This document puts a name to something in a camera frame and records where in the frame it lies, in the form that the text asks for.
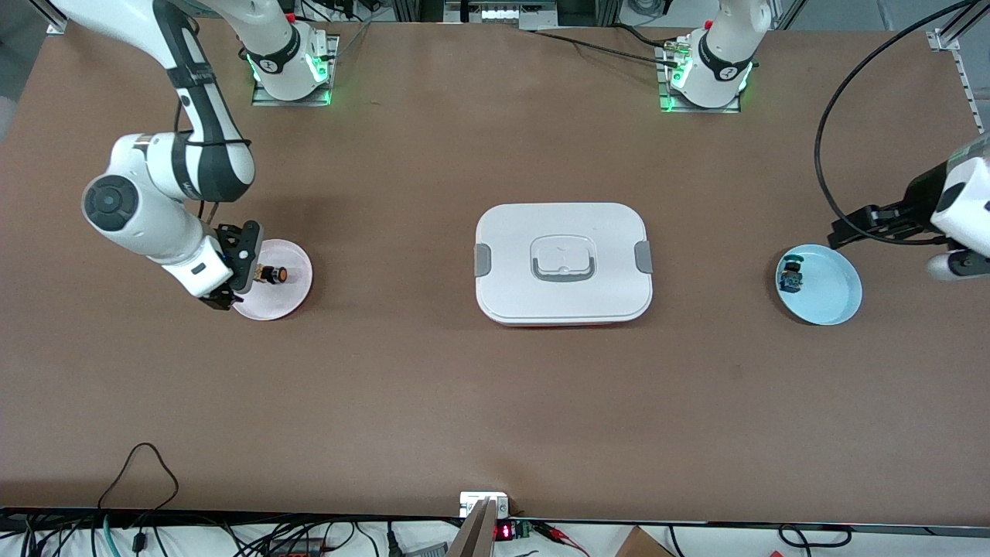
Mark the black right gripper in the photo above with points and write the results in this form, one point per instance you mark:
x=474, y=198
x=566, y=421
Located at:
x=230, y=239

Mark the brown cardboard box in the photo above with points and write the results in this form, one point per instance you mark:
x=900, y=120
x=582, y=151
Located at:
x=642, y=545

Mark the grey metal bar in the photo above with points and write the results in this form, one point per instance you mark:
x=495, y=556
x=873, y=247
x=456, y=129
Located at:
x=473, y=534

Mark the aluminium corner profile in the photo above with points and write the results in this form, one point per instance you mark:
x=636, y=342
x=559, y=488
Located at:
x=947, y=35
x=58, y=23

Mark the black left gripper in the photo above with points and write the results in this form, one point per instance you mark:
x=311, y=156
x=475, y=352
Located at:
x=918, y=195

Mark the pink round plate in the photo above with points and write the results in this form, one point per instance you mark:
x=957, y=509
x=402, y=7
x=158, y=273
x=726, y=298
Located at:
x=290, y=298

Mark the red clip lead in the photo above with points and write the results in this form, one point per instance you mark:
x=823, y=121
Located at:
x=561, y=535

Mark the light blue round plate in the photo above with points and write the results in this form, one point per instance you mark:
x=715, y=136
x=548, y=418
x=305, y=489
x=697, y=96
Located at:
x=831, y=286

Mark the white connector block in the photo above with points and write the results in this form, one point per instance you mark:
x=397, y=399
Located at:
x=472, y=501

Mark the black table edge strip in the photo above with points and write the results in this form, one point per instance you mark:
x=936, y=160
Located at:
x=232, y=517

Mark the orange push button switch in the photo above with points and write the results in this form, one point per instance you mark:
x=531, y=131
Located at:
x=272, y=275

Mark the perforated metal rail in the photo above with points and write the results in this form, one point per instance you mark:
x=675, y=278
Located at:
x=971, y=93

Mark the red digit display module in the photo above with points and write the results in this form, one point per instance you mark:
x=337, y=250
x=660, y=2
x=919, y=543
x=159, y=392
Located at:
x=504, y=531

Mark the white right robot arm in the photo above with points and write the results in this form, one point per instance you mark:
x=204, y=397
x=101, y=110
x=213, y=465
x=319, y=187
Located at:
x=155, y=216

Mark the white power strip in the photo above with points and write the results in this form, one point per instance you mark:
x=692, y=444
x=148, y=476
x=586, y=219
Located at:
x=518, y=14

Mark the blue push button switch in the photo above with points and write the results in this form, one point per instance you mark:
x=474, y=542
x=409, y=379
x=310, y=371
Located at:
x=790, y=278

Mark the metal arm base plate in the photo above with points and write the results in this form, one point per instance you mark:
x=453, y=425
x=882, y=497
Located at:
x=700, y=110
x=290, y=102

